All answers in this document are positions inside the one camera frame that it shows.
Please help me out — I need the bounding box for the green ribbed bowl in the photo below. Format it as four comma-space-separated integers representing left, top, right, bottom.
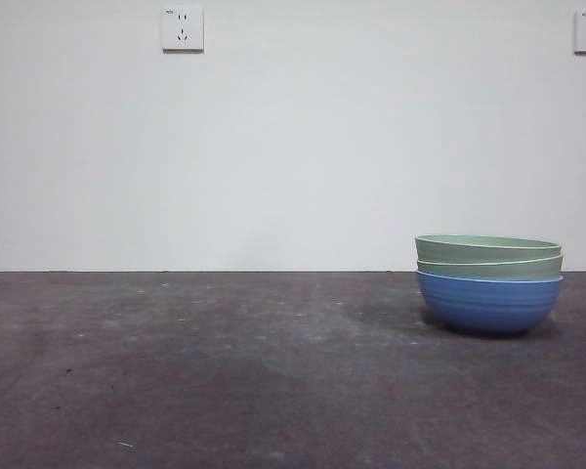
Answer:
416, 254, 565, 282
414, 234, 564, 266

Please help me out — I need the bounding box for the blue ribbed bowl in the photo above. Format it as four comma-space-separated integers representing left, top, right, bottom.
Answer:
416, 271, 565, 338

